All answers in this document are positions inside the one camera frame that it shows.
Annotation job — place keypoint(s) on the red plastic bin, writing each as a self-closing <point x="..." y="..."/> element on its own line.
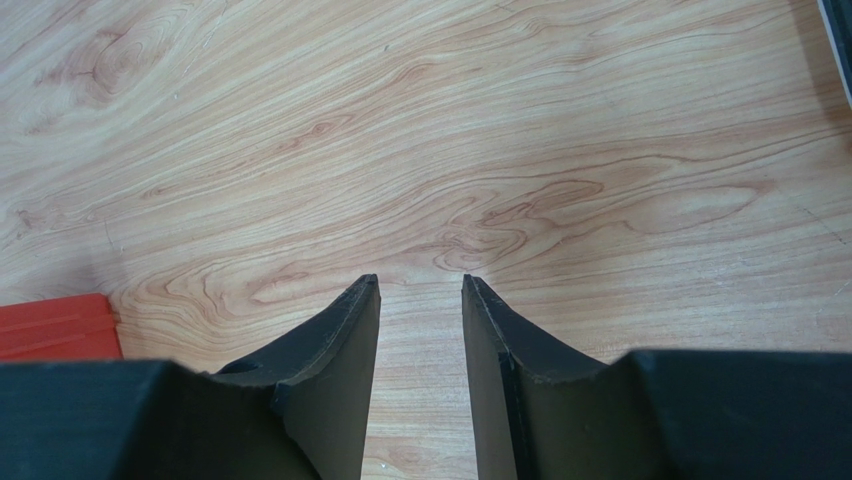
<point x="73" y="328"/>

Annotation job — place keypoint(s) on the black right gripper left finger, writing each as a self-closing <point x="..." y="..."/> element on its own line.
<point x="296" y="408"/>

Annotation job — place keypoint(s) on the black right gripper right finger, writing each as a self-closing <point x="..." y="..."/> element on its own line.
<point x="543" y="410"/>

